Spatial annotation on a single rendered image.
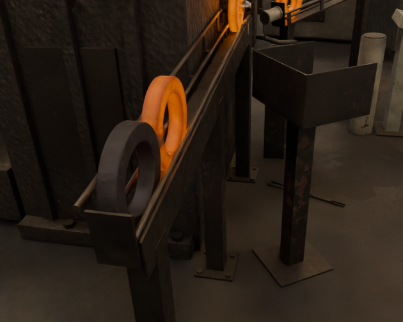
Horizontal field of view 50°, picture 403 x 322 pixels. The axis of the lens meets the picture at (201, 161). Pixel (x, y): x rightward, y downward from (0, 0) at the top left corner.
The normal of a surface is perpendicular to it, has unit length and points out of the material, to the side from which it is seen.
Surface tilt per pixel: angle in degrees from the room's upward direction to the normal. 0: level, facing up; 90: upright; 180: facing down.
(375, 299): 0
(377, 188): 0
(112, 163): 45
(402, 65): 90
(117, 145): 28
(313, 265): 0
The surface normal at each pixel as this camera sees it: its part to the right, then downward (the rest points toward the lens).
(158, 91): -0.16, -0.54
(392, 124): -0.23, 0.48
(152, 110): -0.22, -0.18
